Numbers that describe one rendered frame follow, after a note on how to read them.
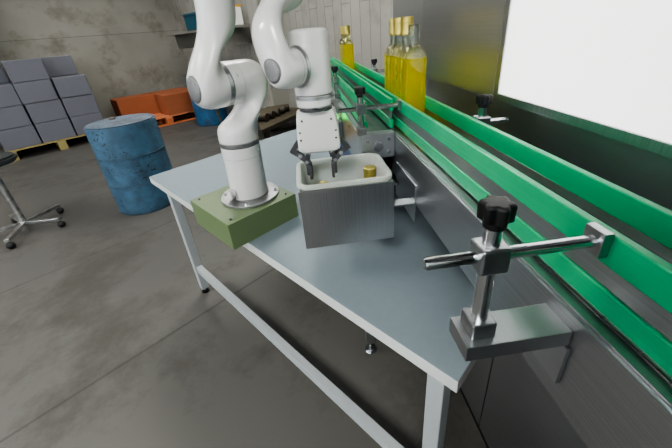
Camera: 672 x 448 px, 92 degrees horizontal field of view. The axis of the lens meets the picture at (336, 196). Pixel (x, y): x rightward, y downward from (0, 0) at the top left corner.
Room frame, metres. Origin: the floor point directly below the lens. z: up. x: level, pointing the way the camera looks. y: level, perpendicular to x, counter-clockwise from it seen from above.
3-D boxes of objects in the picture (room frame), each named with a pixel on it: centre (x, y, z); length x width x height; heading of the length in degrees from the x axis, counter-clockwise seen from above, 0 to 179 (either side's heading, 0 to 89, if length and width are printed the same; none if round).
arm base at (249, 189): (1.00, 0.29, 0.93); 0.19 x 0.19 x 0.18
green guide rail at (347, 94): (1.77, -0.04, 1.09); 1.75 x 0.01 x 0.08; 4
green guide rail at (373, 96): (1.78, -0.11, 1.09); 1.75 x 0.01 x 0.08; 4
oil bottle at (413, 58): (0.92, -0.23, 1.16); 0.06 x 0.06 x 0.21; 5
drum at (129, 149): (2.82, 1.76, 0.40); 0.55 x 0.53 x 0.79; 135
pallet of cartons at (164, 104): (6.43, 3.21, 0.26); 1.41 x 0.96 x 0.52; 133
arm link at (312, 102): (0.76, 0.03, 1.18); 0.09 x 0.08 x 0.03; 90
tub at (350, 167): (0.75, -0.02, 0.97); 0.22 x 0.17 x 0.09; 94
